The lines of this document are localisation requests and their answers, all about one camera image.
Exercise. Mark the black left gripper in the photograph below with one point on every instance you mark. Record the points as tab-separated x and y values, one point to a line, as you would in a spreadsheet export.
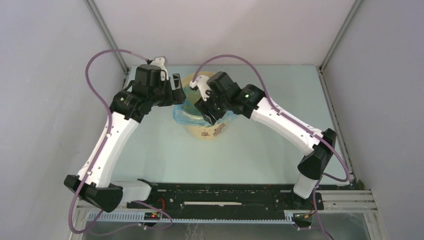
176	95

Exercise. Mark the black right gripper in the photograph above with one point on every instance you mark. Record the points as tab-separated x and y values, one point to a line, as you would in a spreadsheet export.
205	106

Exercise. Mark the yellow capybara trash bin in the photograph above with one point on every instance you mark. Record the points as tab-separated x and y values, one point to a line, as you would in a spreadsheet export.
201	132

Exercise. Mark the blue plastic trash bag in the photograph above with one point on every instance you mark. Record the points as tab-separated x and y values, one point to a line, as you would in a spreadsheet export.
187	114

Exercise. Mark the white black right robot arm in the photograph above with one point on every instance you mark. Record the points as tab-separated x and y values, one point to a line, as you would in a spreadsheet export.
316	145

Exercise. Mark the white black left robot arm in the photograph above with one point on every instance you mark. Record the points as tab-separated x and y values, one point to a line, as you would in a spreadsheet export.
93	182

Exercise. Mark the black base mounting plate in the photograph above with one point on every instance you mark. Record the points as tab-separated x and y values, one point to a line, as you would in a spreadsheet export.
203	199

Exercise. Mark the small electronics board with LEDs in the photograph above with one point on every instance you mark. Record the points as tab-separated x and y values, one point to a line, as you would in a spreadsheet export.
152	216

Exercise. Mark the white cable duct rail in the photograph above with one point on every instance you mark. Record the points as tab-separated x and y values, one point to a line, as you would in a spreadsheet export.
248	218

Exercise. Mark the aluminium frame rail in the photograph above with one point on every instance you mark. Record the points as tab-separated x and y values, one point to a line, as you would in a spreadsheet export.
348	201

